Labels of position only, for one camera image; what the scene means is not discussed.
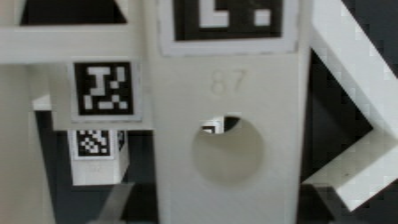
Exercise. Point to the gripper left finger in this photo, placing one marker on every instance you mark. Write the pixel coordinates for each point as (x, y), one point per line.
(130, 205)

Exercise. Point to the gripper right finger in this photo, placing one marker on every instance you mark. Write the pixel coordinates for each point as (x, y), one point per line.
(322, 207)

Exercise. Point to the white chair back frame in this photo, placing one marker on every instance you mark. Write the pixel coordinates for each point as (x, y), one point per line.
(226, 58)

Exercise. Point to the white chair leg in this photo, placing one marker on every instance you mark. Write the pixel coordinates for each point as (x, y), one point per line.
(100, 157)

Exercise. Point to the white chair seat part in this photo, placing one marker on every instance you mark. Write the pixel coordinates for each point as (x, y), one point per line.
(93, 93)

